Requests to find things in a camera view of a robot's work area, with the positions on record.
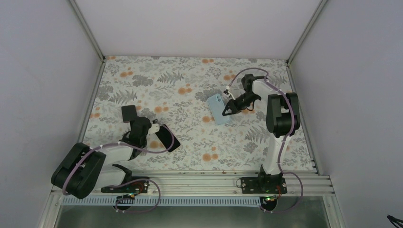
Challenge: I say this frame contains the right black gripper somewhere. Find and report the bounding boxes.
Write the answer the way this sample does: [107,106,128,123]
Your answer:
[223,93,261,116]

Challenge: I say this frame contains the light blue phone case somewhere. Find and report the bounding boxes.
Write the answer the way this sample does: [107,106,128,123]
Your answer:
[207,94,230,125]

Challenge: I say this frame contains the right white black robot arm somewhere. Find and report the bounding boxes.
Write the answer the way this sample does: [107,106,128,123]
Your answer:
[222,74,301,193]

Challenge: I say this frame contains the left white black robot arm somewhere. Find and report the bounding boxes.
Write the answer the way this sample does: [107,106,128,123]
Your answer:
[51,105,158,199]

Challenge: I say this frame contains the floral table mat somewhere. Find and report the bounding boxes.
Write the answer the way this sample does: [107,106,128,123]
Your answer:
[75,56,317,172]

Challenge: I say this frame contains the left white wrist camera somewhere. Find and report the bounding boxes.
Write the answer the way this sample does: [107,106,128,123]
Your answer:
[150,119,160,134]

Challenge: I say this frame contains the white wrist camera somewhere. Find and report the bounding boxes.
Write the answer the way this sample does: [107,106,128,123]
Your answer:
[150,119,160,134]
[223,86,233,98]

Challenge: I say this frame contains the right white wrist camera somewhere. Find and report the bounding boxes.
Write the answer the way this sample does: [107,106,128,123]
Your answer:
[223,86,233,98]

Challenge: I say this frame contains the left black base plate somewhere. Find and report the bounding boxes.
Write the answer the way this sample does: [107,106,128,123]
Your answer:
[100,176,149,194]

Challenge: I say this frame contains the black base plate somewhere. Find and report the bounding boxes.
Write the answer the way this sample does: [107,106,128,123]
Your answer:
[239,177,288,194]
[100,176,149,194]

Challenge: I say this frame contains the aluminium front rail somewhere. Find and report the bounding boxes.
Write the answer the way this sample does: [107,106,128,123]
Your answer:
[51,171,335,197]

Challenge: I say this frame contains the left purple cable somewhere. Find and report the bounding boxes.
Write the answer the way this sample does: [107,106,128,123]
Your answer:
[61,124,175,214]

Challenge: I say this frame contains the purple cable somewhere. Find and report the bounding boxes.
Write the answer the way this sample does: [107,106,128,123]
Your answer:
[227,67,305,214]
[61,124,175,214]

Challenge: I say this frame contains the white slotted cable duct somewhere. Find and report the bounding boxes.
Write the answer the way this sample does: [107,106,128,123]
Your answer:
[62,195,261,207]

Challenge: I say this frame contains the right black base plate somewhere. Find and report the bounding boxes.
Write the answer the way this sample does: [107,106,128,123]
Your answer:
[239,177,288,194]

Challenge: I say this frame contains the grey metal frame post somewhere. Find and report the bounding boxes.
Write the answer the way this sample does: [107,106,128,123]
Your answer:
[68,0,105,62]

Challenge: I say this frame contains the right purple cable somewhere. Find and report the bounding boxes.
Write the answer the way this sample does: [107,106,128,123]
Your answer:
[227,67,305,214]

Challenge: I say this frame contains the right grey frame post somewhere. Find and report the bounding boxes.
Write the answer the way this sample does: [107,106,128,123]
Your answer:
[286,0,328,66]

